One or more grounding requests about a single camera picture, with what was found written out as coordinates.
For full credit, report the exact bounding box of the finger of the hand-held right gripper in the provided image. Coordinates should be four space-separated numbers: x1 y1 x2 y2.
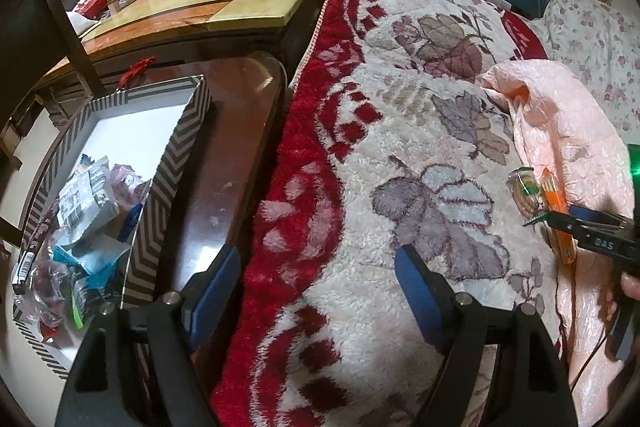
545 211 608 242
569 206 632 230

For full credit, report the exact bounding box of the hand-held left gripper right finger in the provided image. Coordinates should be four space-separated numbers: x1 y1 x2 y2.
394 243 578 427

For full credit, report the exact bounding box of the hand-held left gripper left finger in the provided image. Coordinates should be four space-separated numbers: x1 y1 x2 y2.
54 246 243 427

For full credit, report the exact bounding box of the orange cracker packet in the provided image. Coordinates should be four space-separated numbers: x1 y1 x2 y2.
539 167 576 264

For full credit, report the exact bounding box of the clear snack packet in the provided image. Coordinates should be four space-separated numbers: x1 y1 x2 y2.
506 167 548 228

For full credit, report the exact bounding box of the striped cardboard box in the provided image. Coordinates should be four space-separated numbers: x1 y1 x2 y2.
0 52 288 388
11 74 213 380

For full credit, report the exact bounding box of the light blue snack packet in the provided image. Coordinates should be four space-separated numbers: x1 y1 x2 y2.
50 234 132 280

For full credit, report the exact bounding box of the blue-edged white cracker packet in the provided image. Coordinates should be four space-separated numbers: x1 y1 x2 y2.
57 157 121 243

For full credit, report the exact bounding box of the bag of red dates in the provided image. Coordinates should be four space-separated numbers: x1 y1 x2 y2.
15 259 76 338

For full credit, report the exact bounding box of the brown stick packet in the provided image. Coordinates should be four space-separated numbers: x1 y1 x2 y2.
11 202 58 295

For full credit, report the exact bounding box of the person's right hand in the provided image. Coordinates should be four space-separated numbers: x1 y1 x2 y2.
604 273 640 318

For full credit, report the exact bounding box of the pink quilted blanket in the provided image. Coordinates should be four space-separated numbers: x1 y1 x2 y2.
481 60 636 427

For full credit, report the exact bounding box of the dark blue snack packet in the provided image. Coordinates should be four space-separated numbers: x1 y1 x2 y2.
117 203 146 243

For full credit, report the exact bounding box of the dark green snack packet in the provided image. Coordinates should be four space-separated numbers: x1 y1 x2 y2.
70 277 108 330

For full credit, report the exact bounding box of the pink snack packet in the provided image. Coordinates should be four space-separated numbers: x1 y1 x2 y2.
107 163 151 208

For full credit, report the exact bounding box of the floral fleece blanket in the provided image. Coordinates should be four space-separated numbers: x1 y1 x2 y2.
210 0 566 427

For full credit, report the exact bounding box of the floral sofa cushion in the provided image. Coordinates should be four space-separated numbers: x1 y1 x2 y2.
530 0 640 148

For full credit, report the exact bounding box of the red knot tassel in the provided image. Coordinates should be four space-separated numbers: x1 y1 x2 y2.
117 56 158 88

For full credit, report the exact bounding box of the orange marble-top wooden table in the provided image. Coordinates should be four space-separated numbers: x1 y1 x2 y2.
42 0 328 78

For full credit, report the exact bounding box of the white plastic bag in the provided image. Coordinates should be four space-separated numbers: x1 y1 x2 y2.
65 10 101 38

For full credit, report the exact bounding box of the dark wooden chair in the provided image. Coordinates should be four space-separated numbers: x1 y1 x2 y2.
27 0 106 98

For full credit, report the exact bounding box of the black cable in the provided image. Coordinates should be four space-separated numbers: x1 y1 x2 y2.
567 327 613 390

